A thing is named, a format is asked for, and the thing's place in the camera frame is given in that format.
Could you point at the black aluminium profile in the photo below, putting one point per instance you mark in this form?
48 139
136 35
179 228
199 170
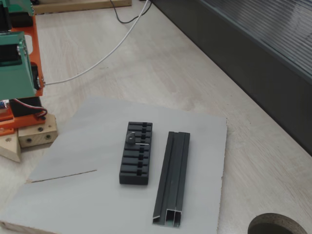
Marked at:
171 175

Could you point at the grey board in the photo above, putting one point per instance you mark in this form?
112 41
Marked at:
73 207

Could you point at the small metal slot nut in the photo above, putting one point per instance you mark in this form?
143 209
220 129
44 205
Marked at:
130 139

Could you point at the triangular wooden wedge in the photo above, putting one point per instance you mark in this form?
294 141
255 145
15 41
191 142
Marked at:
12 148

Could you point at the black slotted holder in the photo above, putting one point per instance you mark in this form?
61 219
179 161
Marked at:
134 170

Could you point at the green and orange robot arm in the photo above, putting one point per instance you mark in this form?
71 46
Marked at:
36 48

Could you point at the wooden base block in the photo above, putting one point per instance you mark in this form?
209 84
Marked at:
36 136

